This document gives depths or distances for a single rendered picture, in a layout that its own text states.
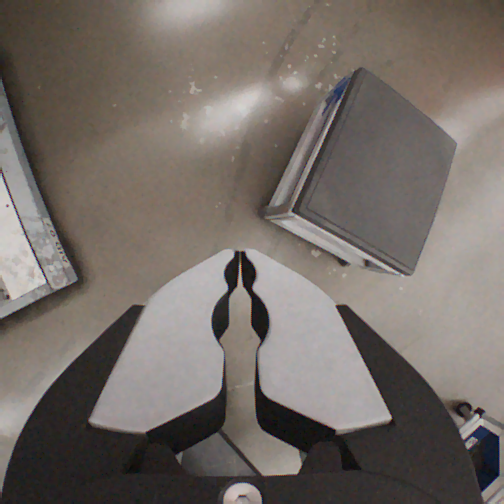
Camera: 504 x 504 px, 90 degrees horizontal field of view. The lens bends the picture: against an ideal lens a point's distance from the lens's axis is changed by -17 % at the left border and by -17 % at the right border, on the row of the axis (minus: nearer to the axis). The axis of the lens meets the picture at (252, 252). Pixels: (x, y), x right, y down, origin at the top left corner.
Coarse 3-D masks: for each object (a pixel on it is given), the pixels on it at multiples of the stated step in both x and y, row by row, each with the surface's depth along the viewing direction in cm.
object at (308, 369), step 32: (256, 256) 11; (256, 288) 9; (288, 288) 9; (256, 320) 9; (288, 320) 8; (320, 320) 8; (256, 352) 7; (288, 352) 7; (320, 352) 7; (352, 352) 7; (256, 384) 7; (288, 384) 6; (320, 384) 6; (352, 384) 6; (256, 416) 7; (288, 416) 6; (320, 416) 6; (352, 416) 6; (384, 416) 6
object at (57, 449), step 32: (128, 320) 8; (96, 352) 7; (64, 384) 6; (96, 384) 6; (32, 416) 5; (64, 416) 5; (32, 448) 5; (64, 448) 5; (96, 448) 5; (128, 448) 5; (32, 480) 4; (64, 480) 4
